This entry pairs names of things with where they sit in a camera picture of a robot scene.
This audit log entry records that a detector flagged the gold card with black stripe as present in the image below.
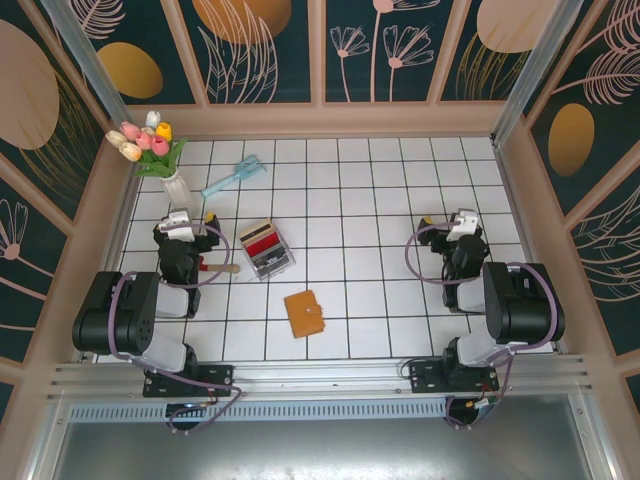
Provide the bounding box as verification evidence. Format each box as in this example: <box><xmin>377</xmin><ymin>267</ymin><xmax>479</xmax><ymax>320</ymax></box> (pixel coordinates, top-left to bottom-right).
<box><xmin>238</xmin><ymin>217</ymin><xmax>278</xmax><ymax>245</ymax></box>

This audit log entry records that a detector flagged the orange leather card holder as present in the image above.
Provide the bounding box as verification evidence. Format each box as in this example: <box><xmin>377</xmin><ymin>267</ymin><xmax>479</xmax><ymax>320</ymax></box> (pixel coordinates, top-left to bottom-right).
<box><xmin>283</xmin><ymin>290</ymin><xmax>327</xmax><ymax>341</ymax></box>

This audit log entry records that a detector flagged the red card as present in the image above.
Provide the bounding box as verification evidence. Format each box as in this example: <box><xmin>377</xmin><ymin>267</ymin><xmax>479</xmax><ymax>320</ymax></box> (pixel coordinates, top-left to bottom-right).
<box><xmin>242</xmin><ymin>231</ymin><xmax>284</xmax><ymax>259</ymax></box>

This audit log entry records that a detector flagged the black VIP card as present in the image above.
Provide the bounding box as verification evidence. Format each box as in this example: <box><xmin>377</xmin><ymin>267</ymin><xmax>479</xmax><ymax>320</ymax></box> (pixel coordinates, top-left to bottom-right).
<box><xmin>248</xmin><ymin>246</ymin><xmax>292</xmax><ymax>274</ymax></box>

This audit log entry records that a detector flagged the clear acrylic card box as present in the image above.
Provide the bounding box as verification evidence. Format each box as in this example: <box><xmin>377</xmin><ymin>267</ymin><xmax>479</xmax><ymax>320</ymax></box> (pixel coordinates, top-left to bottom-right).
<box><xmin>238</xmin><ymin>216</ymin><xmax>298</xmax><ymax>284</ymax></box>

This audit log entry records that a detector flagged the white ribbed vase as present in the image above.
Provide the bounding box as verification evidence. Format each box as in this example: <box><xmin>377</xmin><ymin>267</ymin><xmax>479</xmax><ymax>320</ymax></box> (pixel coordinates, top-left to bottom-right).
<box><xmin>159</xmin><ymin>171</ymin><xmax>195</xmax><ymax>212</ymax></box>

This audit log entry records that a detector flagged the light blue toy rake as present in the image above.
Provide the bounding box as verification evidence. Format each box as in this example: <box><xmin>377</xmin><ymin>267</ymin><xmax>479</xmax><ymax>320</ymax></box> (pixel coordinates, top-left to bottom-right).
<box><xmin>200</xmin><ymin>154</ymin><xmax>269</xmax><ymax>199</ymax></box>

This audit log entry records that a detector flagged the vase of tulips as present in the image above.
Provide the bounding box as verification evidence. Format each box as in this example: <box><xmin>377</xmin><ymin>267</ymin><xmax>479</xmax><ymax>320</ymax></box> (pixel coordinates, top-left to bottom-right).
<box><xmin>131</xmin><ymin>139</ymin><xmax>189</xmax><ymax>180</ymax></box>

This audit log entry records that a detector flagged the left wrist purple cable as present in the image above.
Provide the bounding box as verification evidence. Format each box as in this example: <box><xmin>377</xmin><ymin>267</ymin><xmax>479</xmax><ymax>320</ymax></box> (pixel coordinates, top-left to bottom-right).
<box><xmin>163</xmin><ymin>222</ymin><xmax>232</xmax><ymax>289</ymax></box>

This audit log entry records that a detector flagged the wrist purple cable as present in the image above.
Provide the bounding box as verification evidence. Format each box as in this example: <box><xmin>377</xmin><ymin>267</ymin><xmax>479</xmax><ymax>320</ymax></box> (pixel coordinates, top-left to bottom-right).
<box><xmin>405</xmin><ymin>223</ymin><xmax>454</xmax><ymax>287</ymax></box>
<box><xmin>163</xmin><ymin>222</ymin><xmax>232</xmax><ymax>289</ymax></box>

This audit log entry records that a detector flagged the right wrist purple cable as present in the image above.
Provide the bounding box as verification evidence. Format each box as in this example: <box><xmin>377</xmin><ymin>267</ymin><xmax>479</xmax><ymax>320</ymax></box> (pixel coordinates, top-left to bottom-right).
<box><xmin>405</xmin><ymin>223</ymin><xmax>454</xmax><ymax>287</ymax></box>

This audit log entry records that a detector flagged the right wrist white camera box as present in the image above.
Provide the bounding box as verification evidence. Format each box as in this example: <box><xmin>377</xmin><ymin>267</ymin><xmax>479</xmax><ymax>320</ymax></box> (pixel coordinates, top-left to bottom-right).
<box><xmin>446</xmin><ymin>210</ymin><xmax>480</xmax><ymax>246</ymax></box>

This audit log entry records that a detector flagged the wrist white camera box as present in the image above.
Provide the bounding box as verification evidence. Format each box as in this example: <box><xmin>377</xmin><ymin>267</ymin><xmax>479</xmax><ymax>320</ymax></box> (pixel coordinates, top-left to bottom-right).
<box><xmin>446</xmin><ymin>210</ymin><xmax>480</xmax><ymax>246</ymax></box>
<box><xmin>160</xmin><ymin>209</ymin><xmax>197</xmax><ymax>242</ymax></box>

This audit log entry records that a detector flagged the wooden handle red tool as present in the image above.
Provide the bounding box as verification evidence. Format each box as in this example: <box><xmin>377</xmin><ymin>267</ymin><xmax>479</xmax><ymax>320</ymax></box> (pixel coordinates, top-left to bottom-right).
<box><xmin>198</xmin><ymin>256</ymin><xmax>243</xmax><ymax>277</ymax></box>

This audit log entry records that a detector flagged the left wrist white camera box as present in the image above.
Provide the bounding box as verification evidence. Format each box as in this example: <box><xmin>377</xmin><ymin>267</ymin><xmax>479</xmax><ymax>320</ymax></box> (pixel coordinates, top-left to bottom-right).
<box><xmin>160</xmin><ymin>209</ymin><xmax>197</xmax><ymax>242</ymax></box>

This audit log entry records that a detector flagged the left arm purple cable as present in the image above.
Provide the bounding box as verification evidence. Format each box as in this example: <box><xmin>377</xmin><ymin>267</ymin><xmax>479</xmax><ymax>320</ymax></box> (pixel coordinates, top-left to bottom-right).
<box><xmin>108</xmin><ymin>271</ymin><xmax>246</xmax><ymax>437</ymax></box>

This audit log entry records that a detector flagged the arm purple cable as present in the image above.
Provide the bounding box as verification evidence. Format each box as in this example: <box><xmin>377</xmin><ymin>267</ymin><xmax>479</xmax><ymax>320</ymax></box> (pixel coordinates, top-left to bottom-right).
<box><xmin>108</xmin><ymin>271</ymin><xmax>246</xmax><ymax>437</ymax></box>
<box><xmin>446</xmin><ymin>262</ymin><xmax>562</xmax><ymax>432</ymax></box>

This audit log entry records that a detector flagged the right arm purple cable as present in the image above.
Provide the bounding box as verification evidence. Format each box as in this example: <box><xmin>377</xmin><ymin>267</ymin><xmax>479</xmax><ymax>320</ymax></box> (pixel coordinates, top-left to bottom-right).
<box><xmin>446</xmin><ymin>262</ymin><xmax>562</xmax><ymax>432</ymax></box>

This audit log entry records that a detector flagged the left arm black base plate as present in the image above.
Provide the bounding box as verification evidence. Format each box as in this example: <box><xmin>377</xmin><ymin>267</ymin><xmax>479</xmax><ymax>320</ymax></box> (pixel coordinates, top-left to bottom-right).
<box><xmin>141</xmin><ymin>363</ymin><xmax>237</xmax><ymax>399</ymax></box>

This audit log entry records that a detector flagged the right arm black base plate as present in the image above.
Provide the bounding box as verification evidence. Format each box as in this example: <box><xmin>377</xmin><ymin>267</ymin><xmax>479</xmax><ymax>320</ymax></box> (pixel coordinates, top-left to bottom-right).
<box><xmin>408</xmin><ymin>356</ymin><xmax>502</xmax><ymax>397</ymax></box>

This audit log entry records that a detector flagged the aluminium mounting rail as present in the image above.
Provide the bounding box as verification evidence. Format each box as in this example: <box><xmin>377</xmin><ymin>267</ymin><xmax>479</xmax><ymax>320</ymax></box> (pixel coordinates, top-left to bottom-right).
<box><xmin>46</xmin><ymin>353</ymin><xmax>595</xmax><ymax>404</ymax></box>

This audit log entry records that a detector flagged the aluminium frame post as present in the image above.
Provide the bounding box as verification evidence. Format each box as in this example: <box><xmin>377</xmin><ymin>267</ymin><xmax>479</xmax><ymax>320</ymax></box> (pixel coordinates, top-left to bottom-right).
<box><xmin>491</xmin><ymin>0</ymin><xmax>587</xmax><ymax>147</ymax></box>
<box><xmin>38</xmin><ymin>0</ymin><xmax>132</xmax><ymax>124</ymax></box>

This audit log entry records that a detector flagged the grey slotted cable duct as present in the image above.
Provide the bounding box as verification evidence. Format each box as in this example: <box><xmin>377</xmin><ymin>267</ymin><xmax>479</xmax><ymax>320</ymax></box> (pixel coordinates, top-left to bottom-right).
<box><xmin>66</xmin><ymin>396</ymin><xmax>452</xmax><ymax>422</ymax></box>

